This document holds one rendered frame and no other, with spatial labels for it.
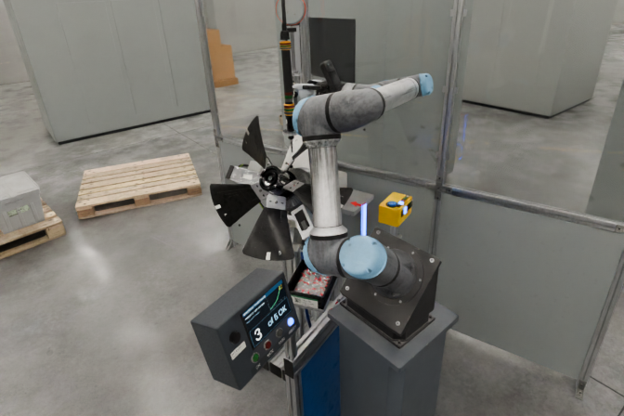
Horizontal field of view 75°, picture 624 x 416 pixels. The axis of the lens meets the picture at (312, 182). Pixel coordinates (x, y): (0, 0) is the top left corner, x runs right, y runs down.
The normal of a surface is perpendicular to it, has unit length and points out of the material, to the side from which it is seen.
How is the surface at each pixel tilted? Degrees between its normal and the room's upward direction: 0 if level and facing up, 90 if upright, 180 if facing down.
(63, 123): 90
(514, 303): 90
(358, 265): 45
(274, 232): 49
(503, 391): 0
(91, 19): 90
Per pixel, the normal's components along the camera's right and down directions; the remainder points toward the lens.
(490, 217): -0.57, 0.37
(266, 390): -0.04, -0.90
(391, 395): -0.08, 0.43
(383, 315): -0.58, -0.40
